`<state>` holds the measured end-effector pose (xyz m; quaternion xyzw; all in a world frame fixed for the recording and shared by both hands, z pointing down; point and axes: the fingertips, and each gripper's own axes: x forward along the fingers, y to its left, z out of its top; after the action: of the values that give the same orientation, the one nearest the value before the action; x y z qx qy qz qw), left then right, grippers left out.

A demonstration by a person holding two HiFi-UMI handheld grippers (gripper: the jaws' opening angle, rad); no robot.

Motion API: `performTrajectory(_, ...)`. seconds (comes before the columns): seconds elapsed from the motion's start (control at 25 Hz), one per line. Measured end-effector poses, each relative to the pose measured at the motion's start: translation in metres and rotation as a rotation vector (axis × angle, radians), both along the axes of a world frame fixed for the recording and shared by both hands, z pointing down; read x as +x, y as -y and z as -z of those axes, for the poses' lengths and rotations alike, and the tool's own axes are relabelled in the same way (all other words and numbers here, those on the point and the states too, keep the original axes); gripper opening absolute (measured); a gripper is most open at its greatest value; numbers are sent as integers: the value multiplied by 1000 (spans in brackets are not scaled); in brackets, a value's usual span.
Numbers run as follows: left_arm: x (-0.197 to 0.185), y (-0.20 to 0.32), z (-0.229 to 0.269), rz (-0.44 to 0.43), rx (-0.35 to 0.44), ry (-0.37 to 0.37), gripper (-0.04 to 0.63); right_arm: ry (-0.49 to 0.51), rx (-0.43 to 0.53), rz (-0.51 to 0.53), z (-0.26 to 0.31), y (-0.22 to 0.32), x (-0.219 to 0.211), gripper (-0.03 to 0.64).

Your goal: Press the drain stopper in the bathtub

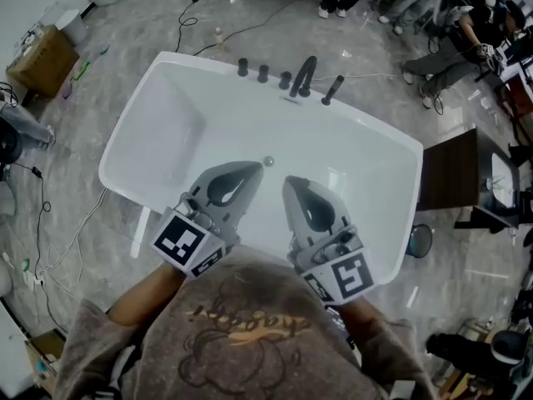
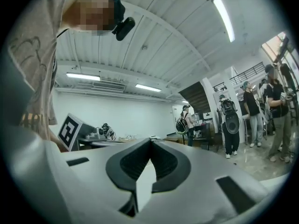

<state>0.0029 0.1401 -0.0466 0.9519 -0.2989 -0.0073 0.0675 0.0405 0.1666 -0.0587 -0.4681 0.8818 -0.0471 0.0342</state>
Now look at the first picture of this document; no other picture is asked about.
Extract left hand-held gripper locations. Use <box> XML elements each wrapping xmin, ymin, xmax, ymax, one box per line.
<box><xmin>148</xmin><ymin>160</ymin><xmax>266</xmax><ymax>282</ymax></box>

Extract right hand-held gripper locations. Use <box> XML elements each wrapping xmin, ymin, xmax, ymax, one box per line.
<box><xmin>281</xmin><ymin>175</ymin><xmax>377</xmax><ymax>308</ymax></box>

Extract person's left forearm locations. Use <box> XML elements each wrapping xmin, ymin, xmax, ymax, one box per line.
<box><xmin>107</xmin><ymin>262</ymin><xmax>187</xmax><ymax>329</ymax></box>

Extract person's right forearm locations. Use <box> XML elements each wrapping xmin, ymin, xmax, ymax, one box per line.
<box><xmin>332</xmin><ymin>294</ymin><xmax>388</xmax><ymax>333</ymax></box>

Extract white bathtub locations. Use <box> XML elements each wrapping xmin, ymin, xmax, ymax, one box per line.
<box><xmin>97</xmin><ymin>50</ymin><xmax>425</xmax><ymax>288</ymax></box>

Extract black mesh waste basket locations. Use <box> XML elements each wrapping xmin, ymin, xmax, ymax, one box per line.
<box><xmin>405</xmin><ymin>222</ymin><xmax>435</xmax><ymax>261</ymax></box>

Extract black handheld shower head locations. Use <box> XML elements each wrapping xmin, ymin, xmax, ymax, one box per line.
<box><xmin>321</xmin><ymin>74</ymin><xmax>346</xmax><ymax>108</ymax></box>

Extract dark wooden vanity cabinet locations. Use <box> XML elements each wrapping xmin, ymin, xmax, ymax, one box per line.
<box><xmin>417</xmin><ymin>127</ymin><xmax>522</xmax><ymax>231</ymax></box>

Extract brown printed shirt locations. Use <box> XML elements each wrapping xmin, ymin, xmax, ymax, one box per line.
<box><xmin>52</xmin><ymin>246</ymin><xmax>438</xmax><ymax>400</ymax></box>

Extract green plastic tool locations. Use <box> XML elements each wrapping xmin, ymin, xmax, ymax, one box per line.
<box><xmin>69</xmin><ymin>59</ymin><xmax>92</xmax><ymax>83</ymax></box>

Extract white sink basin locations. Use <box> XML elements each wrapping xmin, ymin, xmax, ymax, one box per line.
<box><xmin>491</xmin><ymin>152</ymin><xmax>521</xmax><ymax>209</ymax></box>

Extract white power strip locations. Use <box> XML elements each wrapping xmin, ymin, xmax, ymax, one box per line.
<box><xmin>24</xmin><ymin>270</ymin><xmax>48</xmax><ymax>293</ymax></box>

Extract brown cardboard box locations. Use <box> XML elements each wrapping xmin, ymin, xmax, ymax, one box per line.
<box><xmin>5</xmin><ymin>24</ymin><xmax>81</xmax><ymax>100</ymax></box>

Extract white square bin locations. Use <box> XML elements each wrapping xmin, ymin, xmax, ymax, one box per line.
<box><xmin>53</xmin><ymin>8</ymin><xmax>87</xmax><ymax>47</ymax></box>

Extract white cable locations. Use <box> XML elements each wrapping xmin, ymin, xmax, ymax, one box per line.
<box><xmin>39</xmin><ymin>187</ymin><xmax>109</xmax><ymax>275</ymax></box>

